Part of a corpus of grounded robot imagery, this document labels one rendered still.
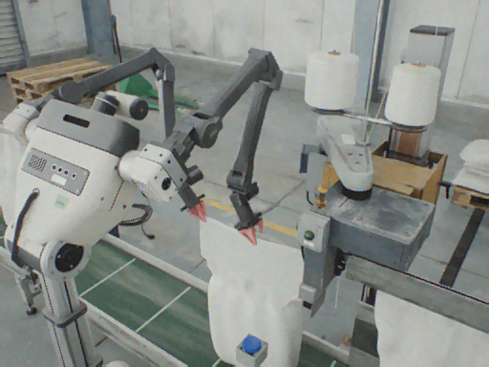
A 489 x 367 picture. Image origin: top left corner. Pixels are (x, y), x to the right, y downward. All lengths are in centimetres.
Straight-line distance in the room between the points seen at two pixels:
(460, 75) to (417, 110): 503
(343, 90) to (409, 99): 21
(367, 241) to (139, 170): 62
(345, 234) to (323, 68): 51
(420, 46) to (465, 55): 480
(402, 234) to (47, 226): 95
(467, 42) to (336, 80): 495
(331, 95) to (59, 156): 83
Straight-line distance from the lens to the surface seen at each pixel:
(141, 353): 227
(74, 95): 166
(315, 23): 693
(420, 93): 134
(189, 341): 218
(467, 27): 628
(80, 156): 131
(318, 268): 135
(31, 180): 144
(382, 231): 121
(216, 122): 127
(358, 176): 129
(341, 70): 141
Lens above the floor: 198
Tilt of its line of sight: 28 degrees down
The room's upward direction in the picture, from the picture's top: straight up
